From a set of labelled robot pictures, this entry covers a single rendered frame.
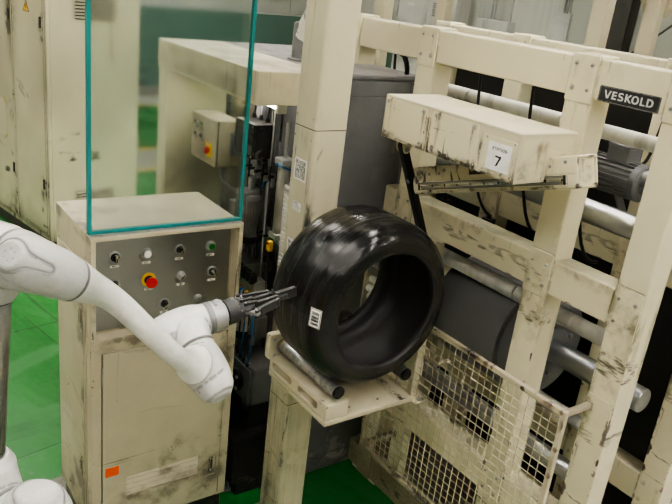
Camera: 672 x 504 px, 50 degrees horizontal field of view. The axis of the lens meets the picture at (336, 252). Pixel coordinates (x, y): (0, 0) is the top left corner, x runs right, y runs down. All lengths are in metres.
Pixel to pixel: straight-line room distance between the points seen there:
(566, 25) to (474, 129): 9.82
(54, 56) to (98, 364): 3.18
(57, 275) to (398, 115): 1.30
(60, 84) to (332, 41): 3.38
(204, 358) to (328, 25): 1.09
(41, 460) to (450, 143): 2.29
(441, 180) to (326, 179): 0.39
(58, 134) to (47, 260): 4.01
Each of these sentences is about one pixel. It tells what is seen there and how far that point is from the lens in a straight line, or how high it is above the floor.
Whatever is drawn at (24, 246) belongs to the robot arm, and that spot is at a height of 1.56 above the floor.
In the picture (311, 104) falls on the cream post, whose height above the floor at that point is 1.73.
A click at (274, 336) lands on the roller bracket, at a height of 0.94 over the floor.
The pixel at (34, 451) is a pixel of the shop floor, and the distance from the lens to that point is 3.63.
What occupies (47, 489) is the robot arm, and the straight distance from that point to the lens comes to 1.80.
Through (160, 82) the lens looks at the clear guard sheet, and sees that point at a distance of 2.40.
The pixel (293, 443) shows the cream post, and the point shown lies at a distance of 2.90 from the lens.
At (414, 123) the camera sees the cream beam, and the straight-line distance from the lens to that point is 2.38.
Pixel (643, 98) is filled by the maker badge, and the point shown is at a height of 1.91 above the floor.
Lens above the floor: 2.12
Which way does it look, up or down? 20 degrees down
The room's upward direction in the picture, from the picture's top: 7 degrees clockwise
